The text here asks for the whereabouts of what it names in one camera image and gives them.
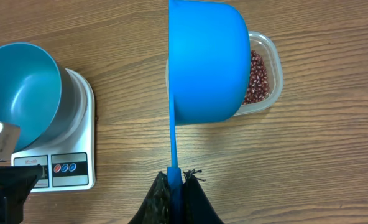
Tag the blue plastic measuring scoop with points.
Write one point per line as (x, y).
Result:
(185, 17)

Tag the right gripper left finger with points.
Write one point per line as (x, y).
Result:
(155, 209)

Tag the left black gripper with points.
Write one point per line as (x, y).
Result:
(16, 182)

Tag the clear plastic food container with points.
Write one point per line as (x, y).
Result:
(213, 76)

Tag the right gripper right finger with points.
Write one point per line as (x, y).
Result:
(196, 206)

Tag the blue metal bowl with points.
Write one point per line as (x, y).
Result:
(36, 94)

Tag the white digital kitchen scale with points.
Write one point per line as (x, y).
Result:
(69, 160)

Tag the red adzuki beans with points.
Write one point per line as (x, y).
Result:
(258, 86)

